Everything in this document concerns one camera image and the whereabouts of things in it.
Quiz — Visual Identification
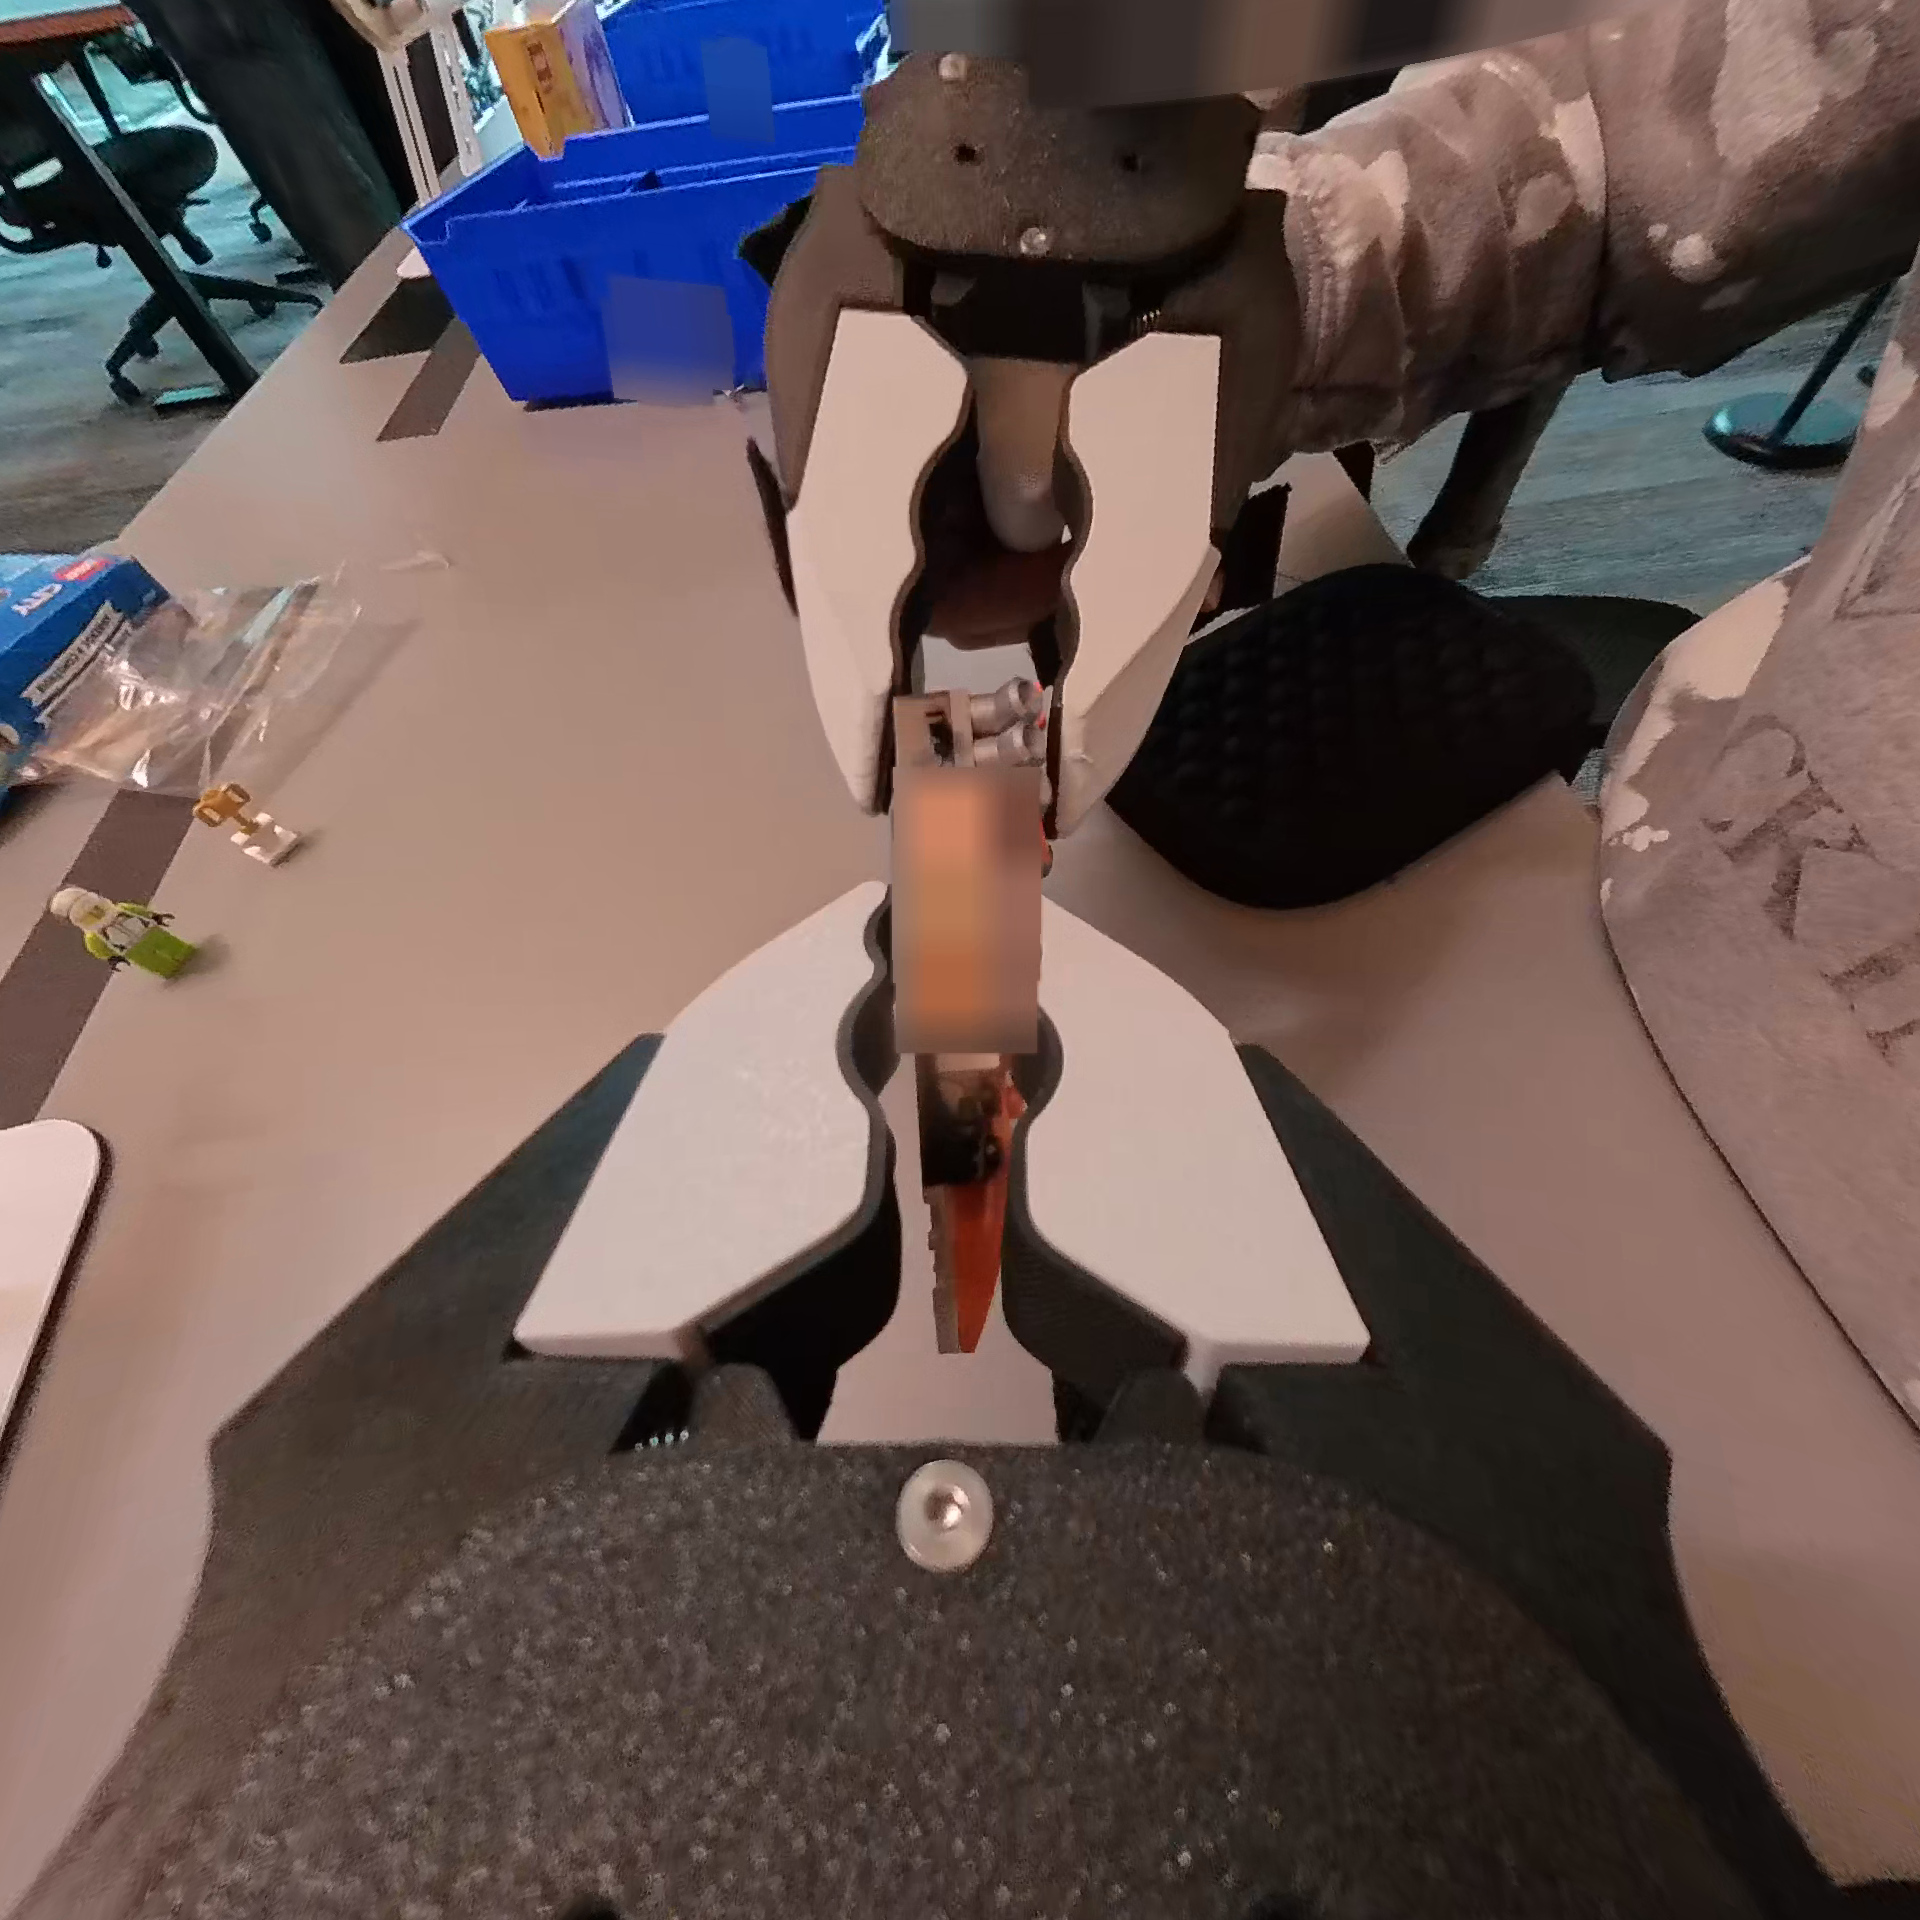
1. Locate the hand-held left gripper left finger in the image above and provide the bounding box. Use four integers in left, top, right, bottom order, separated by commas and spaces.
517, 893, 902, 1388

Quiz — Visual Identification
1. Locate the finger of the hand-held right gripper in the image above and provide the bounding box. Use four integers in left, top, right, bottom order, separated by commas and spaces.
1036, 325, 1223, 834
787, 299, 976, 813

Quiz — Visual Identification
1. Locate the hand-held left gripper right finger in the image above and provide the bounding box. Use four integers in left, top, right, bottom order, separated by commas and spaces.
1014, 901, 1375, 1397

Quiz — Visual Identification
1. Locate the orange white lego car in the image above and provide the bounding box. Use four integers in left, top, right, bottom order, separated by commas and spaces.
893, 674, 1057, 1358

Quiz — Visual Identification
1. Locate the white book stand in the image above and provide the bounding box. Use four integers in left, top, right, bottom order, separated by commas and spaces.
0, 1119, 107, 1445

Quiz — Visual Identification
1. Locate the person's right forearm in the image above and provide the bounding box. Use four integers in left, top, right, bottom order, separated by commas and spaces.
1238, 0, 1920, 450

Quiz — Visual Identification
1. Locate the black textured pad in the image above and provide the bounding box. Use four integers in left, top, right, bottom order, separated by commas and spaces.
1105, 560, 1598, 912

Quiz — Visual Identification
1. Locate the blue storage bin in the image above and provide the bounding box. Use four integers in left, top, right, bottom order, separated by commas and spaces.
406, 0, 902, 407

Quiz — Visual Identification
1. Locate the yellow small box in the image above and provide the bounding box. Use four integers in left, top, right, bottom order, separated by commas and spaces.
481, 0, 628, 157

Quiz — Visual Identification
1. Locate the small gold trophy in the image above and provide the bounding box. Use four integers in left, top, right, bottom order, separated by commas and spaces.
194, 780, 300, 864

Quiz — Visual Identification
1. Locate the clear plastic bag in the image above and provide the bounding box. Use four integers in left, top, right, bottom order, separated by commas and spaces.
15, 556, 451, 795

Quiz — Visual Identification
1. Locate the green minifigure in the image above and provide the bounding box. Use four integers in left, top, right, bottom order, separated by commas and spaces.
49, 883, 198, 981

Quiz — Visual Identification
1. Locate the blue cardboard box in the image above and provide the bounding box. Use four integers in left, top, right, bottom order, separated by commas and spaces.
0, 547, 174, 750

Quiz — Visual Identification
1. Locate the black office chair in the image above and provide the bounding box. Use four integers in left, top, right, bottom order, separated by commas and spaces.
0, 46, 317, 390

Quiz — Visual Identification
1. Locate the wooden desk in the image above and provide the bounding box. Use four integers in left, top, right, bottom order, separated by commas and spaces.
0, 0, 263, 407

